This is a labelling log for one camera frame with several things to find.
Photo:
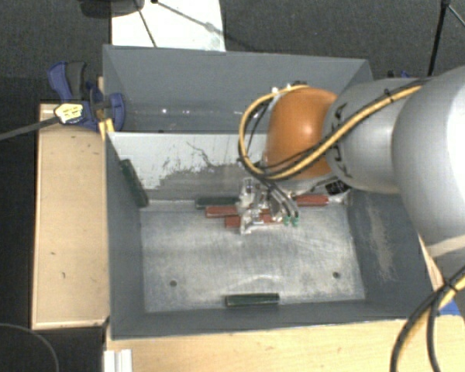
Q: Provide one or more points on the red-brown flat block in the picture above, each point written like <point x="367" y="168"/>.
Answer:
<point x="221" y="211"/>
<point x="232" y="222"/>
<point x="314" y="200"/>

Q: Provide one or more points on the grey metal bin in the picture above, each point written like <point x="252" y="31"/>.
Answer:
<point x="201" y="254"/>

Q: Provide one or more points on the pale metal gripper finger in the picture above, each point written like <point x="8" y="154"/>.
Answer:
<point x="252" y="214"/>
<point x="249" y="228"/>

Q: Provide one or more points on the pale wood board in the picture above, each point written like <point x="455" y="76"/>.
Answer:
<point x="70" y="223"/>

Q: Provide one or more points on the black cylinder on white bracket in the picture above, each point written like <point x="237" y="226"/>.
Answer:
<point x="336" y="189"/>

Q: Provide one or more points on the dark green flat block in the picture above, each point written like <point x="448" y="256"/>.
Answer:
<point x="134" y="183"/>
<point x="216" y="202"/>
<point x="252" y="300"/>

